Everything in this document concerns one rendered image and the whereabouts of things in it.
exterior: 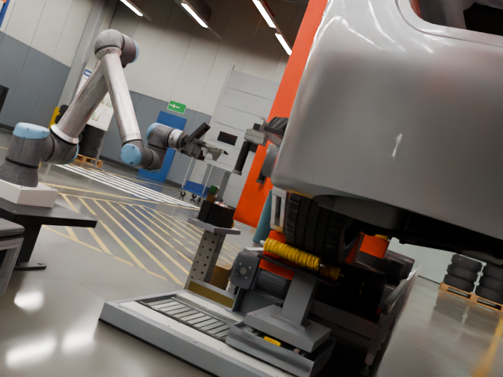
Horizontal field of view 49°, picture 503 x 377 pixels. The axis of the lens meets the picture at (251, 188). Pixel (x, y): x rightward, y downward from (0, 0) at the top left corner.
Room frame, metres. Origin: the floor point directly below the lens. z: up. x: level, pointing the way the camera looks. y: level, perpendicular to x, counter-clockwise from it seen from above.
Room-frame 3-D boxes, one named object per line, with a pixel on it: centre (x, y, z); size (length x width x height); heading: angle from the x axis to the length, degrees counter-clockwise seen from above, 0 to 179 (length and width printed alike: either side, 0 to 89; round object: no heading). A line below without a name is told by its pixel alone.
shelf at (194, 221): (3.16, 0.12, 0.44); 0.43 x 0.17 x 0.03; 161
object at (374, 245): (4.73, -1.01, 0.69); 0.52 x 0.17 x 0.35; 71
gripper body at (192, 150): (2.43, 0.30, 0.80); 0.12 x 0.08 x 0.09; 71
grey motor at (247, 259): (2.74, -0.26, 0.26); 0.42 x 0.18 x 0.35; 71
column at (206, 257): (3.19, 0.11, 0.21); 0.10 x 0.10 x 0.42; 71
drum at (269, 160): (2.46, -0.13, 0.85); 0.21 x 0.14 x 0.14; 71
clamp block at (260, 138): (2.34, 0.05, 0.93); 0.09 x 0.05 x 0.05; 71
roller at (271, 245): (2.29, -0.25, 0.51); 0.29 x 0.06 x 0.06; 71
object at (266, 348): (2.38, -0.36, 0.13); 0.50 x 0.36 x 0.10; 161
